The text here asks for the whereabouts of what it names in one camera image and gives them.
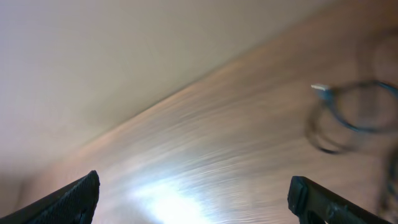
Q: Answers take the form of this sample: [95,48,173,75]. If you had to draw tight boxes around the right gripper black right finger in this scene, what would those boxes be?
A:
[287,176,391,224]

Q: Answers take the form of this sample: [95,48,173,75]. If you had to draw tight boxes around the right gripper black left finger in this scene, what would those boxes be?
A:
[1,170,100,224]

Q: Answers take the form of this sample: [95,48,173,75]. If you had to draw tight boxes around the black micro-USB cable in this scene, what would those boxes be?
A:
[304,79,398,155]

